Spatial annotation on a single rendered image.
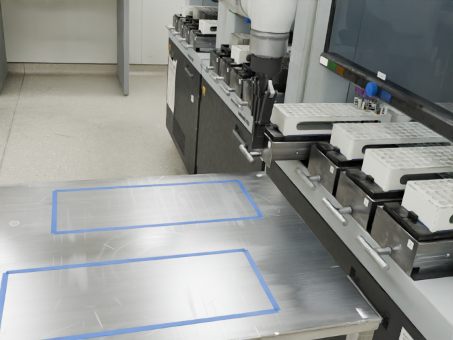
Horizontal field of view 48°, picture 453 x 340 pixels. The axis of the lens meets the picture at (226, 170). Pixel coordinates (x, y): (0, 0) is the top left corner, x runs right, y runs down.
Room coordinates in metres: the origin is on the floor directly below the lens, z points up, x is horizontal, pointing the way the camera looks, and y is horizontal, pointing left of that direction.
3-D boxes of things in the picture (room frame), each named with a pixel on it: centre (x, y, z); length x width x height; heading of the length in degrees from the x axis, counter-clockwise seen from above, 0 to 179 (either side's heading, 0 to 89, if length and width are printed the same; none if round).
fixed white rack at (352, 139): (1.16, -0.40, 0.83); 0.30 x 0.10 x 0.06; 108
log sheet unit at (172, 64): (2.91, 0.38, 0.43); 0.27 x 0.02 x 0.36; 18
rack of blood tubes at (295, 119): (1.27, -0.26, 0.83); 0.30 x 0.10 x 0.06; 108
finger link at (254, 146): (1.21, -0.07, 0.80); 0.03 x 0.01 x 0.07; 108
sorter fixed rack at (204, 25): (2.50, 0.04, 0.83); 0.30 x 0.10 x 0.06; 108
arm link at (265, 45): (1.21, -0.07, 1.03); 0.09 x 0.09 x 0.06
